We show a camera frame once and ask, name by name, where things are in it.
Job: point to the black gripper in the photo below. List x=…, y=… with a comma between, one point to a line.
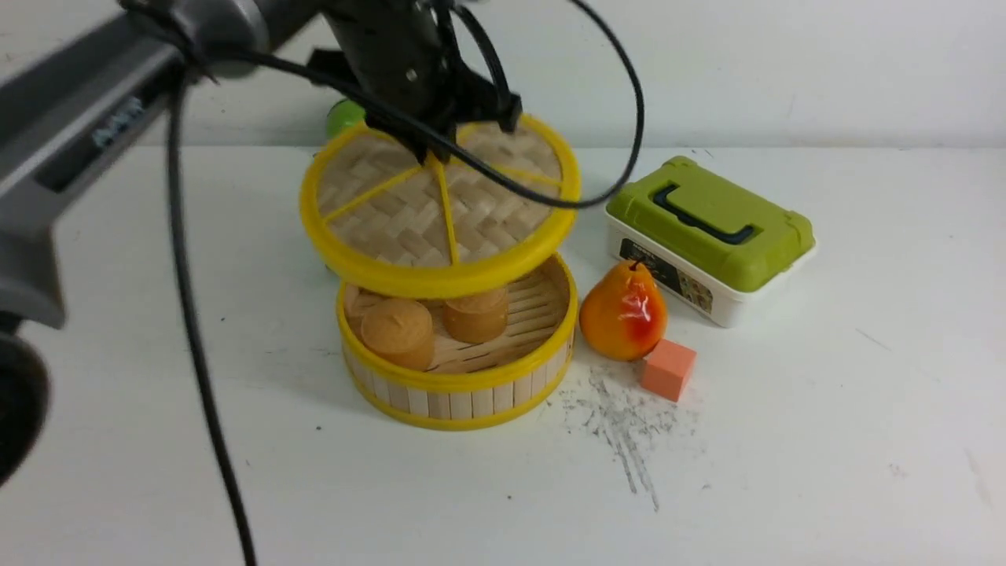
x=432, y=60

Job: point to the yellow woven bamboo steamer lid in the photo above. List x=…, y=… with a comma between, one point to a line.
x=390, y=224

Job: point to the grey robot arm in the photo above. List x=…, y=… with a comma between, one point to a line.
x=66, y=120

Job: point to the yellow bamboo steamer basket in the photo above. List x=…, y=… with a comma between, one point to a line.
x=472, y=386

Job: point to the green ball with black crack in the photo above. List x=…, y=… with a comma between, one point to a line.
x=345, y=113

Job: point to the back brown steamed bun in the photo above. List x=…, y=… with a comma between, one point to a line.
x=478, y=318

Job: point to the left hidden brown steamed bun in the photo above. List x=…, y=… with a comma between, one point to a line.
x=356, y=302

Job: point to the front brown steamed bun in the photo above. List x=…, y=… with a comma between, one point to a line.
x=400, y=332

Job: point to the orange yellow pear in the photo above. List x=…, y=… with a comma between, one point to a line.
x=624, y=316

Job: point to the green lidded white storage box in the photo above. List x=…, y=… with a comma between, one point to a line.
x=725, y=251

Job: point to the salmon orange cube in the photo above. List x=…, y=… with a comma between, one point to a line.
x=668, y=369

